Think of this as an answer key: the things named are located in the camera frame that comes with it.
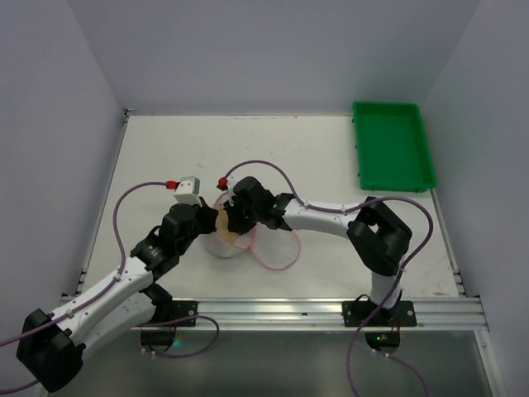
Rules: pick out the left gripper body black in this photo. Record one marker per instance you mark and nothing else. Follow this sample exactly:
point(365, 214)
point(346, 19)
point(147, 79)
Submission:
point(209, 217)

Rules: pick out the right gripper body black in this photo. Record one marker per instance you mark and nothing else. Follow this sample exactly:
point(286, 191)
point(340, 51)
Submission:
point(235, 212)

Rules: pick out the beige bra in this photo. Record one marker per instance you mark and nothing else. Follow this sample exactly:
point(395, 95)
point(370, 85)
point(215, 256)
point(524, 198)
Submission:
point(222, 228)

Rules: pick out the white mesh laundry bag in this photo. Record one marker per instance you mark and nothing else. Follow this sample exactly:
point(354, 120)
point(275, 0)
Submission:
point(273, 250)

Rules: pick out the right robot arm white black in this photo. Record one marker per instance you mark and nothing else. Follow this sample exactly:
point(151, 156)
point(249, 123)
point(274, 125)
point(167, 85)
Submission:
point(379, 236)

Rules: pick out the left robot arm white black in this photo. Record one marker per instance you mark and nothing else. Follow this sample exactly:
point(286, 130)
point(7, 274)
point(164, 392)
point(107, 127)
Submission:
point(53, 346)

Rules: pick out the green plastic tray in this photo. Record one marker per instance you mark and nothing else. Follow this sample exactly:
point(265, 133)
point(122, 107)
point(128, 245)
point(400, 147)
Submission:
point(392, 147)

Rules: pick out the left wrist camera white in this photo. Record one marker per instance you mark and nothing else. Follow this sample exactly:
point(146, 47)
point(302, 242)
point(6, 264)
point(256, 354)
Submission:
point(185, 191)

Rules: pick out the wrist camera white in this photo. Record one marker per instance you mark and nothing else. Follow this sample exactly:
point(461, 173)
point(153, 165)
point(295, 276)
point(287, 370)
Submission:
point(226, 184)
point(185, 191)

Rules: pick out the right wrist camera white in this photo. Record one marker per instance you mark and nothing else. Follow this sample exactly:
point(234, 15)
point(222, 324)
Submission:
point(226, 184)

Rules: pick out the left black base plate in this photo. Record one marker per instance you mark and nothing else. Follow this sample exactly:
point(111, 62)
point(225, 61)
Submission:
point(174, 313)

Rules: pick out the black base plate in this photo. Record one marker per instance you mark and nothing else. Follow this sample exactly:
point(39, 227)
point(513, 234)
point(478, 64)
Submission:
point(356, 312)
point(174, 313)

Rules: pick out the aluminium rail front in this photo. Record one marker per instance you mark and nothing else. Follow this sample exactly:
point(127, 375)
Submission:
point(450, 314)

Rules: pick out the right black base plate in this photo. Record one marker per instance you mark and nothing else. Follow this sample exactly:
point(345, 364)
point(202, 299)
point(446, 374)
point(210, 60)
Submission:
point(356, 312)

